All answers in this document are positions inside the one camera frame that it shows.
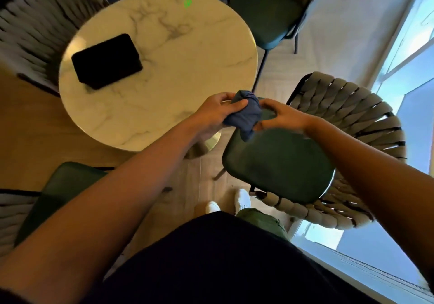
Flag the black rectangular box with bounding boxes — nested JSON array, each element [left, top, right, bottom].
[[71, 33, 144, 90]]

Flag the person's green trousers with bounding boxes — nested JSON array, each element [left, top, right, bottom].
[[236, 208, 291, 242]]

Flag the person's black shirt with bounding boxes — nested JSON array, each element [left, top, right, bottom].
[[81, 211, 381, 304]]

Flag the person's right hand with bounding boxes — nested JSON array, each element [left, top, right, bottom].
[[254, 98, 316, 135]]

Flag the gold table base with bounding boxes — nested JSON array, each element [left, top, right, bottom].
[[184, 131, 223, 160]]

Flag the blue cloth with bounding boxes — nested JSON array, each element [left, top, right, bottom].
[[223, 90, 262, 142]]

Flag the person's right white shoe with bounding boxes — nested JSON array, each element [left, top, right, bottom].
[[234, 189, 252, 216]]

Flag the woven chair with green seat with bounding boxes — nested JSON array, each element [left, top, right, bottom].
[[213, 71, 408, 231], [0, 0, 110, 98], [226, 0, 332, 93], [0, 161, 116, 257]]

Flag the person's right forearm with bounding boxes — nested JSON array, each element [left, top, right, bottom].
[[304, 115, 434, 294]]

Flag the glass window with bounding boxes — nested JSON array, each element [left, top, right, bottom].
[[291, 0, 434, 304]]

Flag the person's left forearm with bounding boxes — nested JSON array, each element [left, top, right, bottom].
[[0, 112, 208, 304]]

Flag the person's left hand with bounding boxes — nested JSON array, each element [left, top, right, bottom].
[[191, 92, 249, 142]]

